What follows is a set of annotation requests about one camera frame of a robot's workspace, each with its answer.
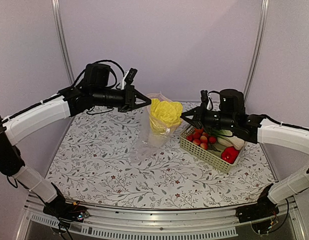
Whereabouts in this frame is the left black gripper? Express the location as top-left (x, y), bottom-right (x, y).
top-left (92, 84), bottom-right (152, 113)

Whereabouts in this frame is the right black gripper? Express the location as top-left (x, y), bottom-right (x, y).
top-left (180, 102), bottom-right (236, 133)

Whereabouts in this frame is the yellow napa cabbage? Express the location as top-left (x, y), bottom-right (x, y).
top-left (148, 98), bottom-right (183, 148)

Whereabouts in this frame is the clear zip top bag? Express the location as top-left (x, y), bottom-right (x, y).
top-left (129, 92), bottom-right (183, 164)

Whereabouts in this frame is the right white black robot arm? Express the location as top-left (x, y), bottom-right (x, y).
top-left (181, 89), bottom-right (309, 223)

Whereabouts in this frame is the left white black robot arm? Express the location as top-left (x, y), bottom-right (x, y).
top-left (0, 60), bottom-right (152, 223)

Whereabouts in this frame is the green white bok choy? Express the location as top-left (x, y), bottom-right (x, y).
top-left (210, 129), bottom-right (246, 151)

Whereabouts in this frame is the beige perforated plastic basket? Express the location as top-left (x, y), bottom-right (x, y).
top-left (180, 125), bottom-right (246, 174)

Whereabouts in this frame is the red bell pepper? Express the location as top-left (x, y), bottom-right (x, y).
top-left (221, 146), bottom-right (239, 164)

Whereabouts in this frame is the floral tablecloth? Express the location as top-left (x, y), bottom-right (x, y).
top-left (46, 108), bottom-right (275, 209)

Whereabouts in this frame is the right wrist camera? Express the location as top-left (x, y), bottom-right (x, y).
top-left (200, 90), bottom-right (213, 110)

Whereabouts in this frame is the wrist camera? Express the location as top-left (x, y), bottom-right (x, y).
top-left (118, 68), bottom-right (138, 90)
top-left (200, 90), bottom-right (213, 110)

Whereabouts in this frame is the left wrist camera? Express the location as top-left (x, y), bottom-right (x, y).
top-left (118, 68), bottom-right (138, 90)

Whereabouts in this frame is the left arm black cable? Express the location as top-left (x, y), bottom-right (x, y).
top-left (74, 59), bottom-right (127, 88)

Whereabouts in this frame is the right aluminium frame post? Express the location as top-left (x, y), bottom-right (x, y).
top-left (243, 0), bottom-right (270, 102)

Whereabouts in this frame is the aluminium frame post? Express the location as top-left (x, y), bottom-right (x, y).
top-left (243, 0), bottom-right (270, 102)
top-left (51, 0), bottom-right (75, 84)

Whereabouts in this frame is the left aluminium frame post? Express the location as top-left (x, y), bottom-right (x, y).
top-left (51, 0), bottom-right (75, 84)

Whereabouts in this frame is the aluminium front rail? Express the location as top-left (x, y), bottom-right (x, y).
top-left (16, 194), bottom-right (308, 240)

